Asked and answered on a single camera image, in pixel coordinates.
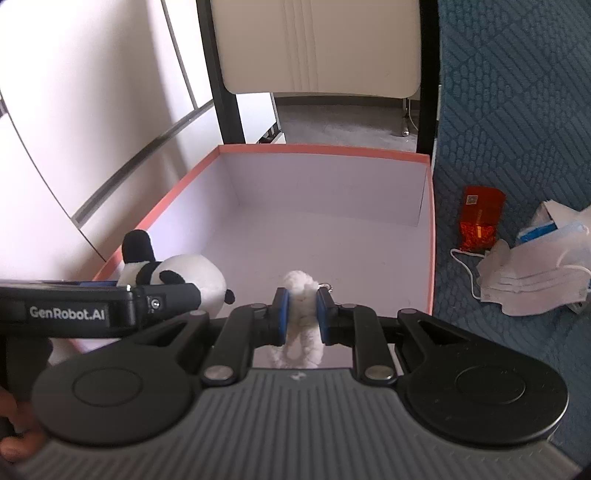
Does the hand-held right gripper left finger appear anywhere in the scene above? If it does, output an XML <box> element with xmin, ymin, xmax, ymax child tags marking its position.
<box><xmin>122</xmin><ymin>287</ymin><xmax>293</xmax><ymax>387</ymax></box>

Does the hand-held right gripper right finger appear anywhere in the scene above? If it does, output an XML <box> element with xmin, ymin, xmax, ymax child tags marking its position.
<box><xmin>315</xmin><ymin>287</ymin><xmax>483</xmax><ymax>387</ymax></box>

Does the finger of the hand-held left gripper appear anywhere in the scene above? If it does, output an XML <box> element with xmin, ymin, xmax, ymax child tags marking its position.
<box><xmin>46</xmin><ymin>280</ymin><xmax>120</xmax><ymax>289</ymax></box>
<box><xmin>130</xmin><ymin>283</ymin><xmax>202</xmax><ymax>327</ymax></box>

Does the white fluffy plush ring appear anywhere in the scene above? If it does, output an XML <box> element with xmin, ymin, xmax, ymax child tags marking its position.
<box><xmin>268</xmin><ymin>270</ymin><xmax>334</xmax><ymax>370</ymax></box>

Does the panda plush toy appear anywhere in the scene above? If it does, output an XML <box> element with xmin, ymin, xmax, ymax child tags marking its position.
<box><xmin>115</xmin><ymin>229</ymin><xmax>237</xmax><ymax>320</ymax></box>

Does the pink cardboard box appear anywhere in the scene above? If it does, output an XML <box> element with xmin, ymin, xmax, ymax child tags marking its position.
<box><xmin>51</xmin><ymin>143</ymin><xmax>437</xmax><ymax>370</ymax></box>

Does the red foil snack packet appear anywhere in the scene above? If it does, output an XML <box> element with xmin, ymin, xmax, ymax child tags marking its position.
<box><xmin>458</xmin><ymin>186</ymin><xmax>507</xmax><ymax>253</ymax></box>

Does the person's left hand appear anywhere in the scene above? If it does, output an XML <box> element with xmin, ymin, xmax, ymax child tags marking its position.
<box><xmin>0</xmin><ymin>387</ymin><xmax>48</xmax><ymax>463</ymax></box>

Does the white face mask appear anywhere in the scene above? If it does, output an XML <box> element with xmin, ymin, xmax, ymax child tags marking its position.
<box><xmin>450</xmin><ymin>237</ymin><xmax>591</xmax><ymax>318</ymax></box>

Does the white folded tissue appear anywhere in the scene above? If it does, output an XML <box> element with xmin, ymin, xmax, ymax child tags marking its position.
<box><xmin>531</xmin><ymin>198</ymin><xmax>583</xmax><ymax>232</ymax></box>

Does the blue patterned sofa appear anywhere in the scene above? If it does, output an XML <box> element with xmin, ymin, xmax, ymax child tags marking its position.
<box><xmin>431</xmin><ymin>0</ymin><xmax>591</xmax><ymax>462</ymax></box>

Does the white chair with black frame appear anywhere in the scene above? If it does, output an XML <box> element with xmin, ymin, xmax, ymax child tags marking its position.
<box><xmin>196</xmin><ymin>0</ymin><xmax>439</xmax><ymax>155</ymax></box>

